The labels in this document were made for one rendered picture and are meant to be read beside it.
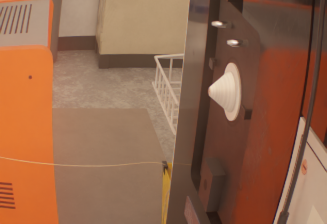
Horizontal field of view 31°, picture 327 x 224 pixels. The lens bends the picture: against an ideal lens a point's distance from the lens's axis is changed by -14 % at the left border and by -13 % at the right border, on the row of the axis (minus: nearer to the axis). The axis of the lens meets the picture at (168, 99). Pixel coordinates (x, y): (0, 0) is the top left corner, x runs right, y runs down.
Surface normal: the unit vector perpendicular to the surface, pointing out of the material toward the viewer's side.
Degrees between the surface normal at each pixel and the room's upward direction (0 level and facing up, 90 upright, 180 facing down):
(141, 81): 0
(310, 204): 90
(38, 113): 90
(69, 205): 0
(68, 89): 0
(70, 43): 90
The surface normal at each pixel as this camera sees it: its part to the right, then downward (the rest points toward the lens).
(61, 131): 0.09, -0.91
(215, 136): -0.98, 0.00
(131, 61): 0.19, 0.42
